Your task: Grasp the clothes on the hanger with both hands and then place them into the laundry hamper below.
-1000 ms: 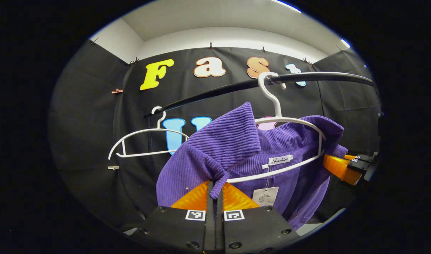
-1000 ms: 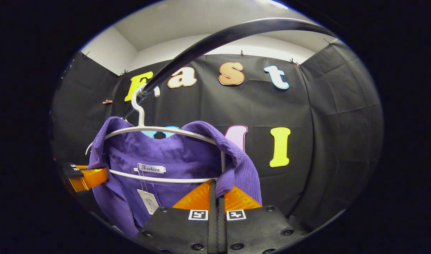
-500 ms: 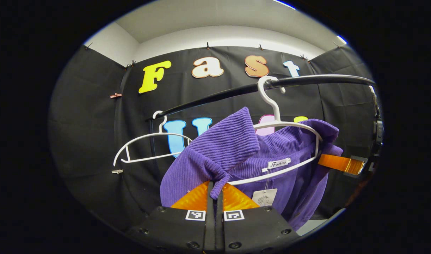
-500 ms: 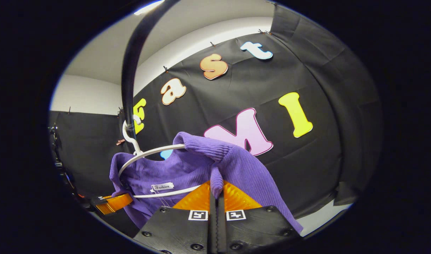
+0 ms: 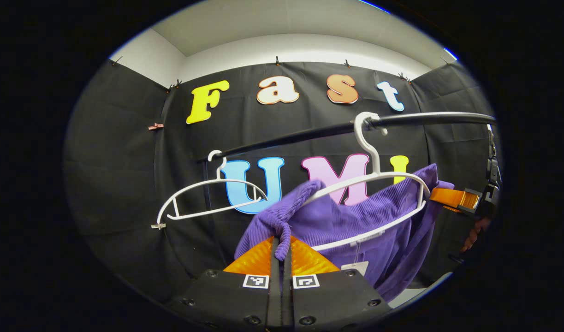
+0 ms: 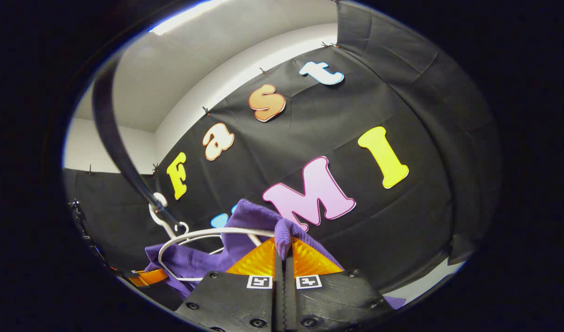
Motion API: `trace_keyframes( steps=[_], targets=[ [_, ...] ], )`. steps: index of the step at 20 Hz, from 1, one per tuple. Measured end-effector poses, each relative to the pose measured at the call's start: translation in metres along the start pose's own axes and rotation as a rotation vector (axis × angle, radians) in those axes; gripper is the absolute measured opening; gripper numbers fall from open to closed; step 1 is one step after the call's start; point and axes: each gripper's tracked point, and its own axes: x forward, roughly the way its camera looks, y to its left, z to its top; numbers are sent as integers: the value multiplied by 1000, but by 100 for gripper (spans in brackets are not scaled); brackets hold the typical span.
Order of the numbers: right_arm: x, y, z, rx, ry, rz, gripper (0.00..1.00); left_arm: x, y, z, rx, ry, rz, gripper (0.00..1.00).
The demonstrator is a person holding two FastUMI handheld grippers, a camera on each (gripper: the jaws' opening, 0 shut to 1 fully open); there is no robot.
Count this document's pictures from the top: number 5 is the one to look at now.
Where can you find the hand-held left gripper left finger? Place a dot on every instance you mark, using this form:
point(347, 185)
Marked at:
point(275, 295)

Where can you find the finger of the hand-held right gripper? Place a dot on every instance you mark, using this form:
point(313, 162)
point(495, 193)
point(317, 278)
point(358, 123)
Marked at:
point(452, 198)

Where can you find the black backdrop cloth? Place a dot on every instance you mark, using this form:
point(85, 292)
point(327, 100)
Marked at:
point(125, 184)

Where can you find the row of black cloth clips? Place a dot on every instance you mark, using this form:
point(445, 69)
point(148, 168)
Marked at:
point(277, 60)

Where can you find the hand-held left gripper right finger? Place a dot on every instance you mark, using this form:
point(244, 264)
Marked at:
point(287, 295)

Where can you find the small metal clip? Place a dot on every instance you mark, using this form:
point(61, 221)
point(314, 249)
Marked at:
point(158, 226)
point(156, 126)

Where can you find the black clothes rack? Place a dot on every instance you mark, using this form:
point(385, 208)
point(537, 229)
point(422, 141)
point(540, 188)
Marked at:
point(424, 118)

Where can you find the white plastic clothes hanger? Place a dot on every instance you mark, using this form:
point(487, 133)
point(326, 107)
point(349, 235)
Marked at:
point(222, 179)
point(378, 174)

